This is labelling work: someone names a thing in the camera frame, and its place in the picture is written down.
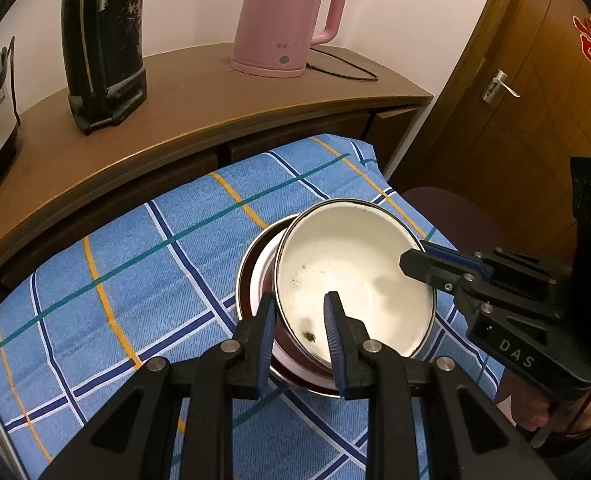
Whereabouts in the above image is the stainless steel bowl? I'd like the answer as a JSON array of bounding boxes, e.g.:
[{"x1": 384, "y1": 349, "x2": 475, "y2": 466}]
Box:
[{"x1": 235, "y1": 212, "x2": 343, "y2": 398}]

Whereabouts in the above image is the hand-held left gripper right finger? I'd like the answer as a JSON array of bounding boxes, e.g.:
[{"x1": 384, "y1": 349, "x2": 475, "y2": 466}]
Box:
[{"x1": 324, "y1": 291, "x2": 556, "y2": 480}]

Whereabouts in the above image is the pink plastic bowl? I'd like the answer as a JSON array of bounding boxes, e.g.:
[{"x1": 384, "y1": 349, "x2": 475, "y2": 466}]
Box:
[{"x1": 248, "y1": 222, "x2": 336, "y2": 378}]

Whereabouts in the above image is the black thermos flask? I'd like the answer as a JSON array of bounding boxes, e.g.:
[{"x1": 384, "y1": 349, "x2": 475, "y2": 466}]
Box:
[{"x1": 60, "y1": 0, "x2": 149, "y2": 136}]

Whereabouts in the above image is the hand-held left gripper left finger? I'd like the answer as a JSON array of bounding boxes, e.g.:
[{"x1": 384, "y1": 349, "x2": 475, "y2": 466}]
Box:
[{"x1": 40, "y1": 290, "x2": 277, "y2": 480}]

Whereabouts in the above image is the silver door handle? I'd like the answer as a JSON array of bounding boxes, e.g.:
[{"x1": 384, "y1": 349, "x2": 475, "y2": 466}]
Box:
[{"x1": 482, "y1": 69, "x2": 521, "y2": 103}]

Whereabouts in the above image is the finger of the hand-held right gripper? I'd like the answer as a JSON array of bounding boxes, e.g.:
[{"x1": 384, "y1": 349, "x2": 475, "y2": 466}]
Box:
[
  {"x1": 419, "y1": 239, "x2": 494, "y2": 282},
  {"x1": 399, "y1": 247, "x2": 477, "y2": 292}
]

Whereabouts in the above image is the white enamel bowl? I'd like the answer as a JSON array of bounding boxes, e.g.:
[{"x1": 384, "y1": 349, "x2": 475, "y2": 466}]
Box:
[{"x1": 274, "y1": 199, "x2": 437, "y2": 361}]

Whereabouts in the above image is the dark maroon stool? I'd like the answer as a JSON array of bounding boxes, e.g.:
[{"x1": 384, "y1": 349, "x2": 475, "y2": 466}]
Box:
[{"x1": 400, "y1": 186, "x2": 506, "y2": 251}]

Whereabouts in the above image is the wooden door frame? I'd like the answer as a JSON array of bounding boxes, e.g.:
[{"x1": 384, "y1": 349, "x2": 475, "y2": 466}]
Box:
[{"x1": 385, "y1": 0, "x2": 533, "y2": 186}]

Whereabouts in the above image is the black kettle cable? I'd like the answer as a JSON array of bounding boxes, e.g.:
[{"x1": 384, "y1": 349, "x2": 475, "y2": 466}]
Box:
[{"x1": 305, "y1": 46, "x2": 379, "y2": 82}]

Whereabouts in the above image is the person's right hand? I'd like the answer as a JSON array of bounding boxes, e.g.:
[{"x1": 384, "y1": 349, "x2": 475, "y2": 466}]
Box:
[{"x1": 498, "y1": 377, "x2": 591, "y2": 433}]

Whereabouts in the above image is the brown wooden cabinet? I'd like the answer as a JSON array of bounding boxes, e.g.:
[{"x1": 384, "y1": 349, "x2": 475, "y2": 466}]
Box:
[{"x1": 0, "y1": 42, "x2": 435, "y2": 311}]

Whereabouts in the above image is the wooden door with red ornament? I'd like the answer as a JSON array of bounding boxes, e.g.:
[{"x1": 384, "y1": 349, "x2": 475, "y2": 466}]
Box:
[{"x1": 415, "y1": 0, "x2": 591, "y2": 261}]

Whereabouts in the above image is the blue plaid tablecloth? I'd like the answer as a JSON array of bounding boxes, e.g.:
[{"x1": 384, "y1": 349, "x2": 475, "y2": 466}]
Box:
[{"x1": 0, "y1": 133, "x2": 506, "y2": 480}]

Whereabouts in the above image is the pink electric kettle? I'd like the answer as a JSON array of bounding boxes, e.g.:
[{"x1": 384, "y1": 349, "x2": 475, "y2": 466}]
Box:
[{"x1": 230, "y1": 0, "x2": 349, "y2": 79}]

